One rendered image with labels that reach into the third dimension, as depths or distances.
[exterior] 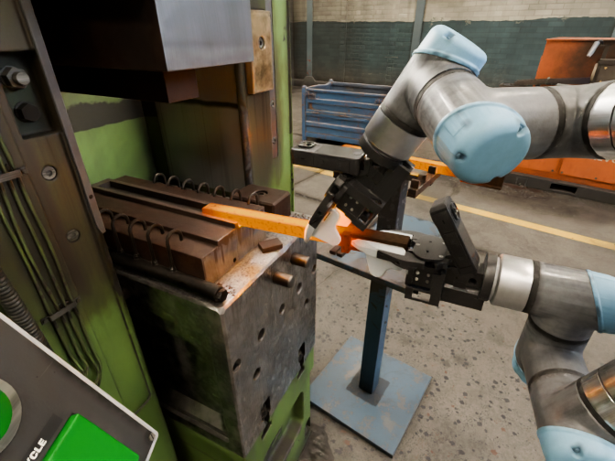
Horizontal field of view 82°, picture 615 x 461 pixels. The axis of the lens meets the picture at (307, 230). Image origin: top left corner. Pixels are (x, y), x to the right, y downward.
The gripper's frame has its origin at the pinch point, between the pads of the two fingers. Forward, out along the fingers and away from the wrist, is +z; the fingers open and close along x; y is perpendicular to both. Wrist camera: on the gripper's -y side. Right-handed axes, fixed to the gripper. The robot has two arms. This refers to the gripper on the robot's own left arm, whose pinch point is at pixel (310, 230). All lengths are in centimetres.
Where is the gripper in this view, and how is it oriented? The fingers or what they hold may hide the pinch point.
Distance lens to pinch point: 62.1
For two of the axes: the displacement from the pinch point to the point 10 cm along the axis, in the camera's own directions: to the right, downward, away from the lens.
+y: 7.8, 6.1, -0.9
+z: -4.4, 6.5, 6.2
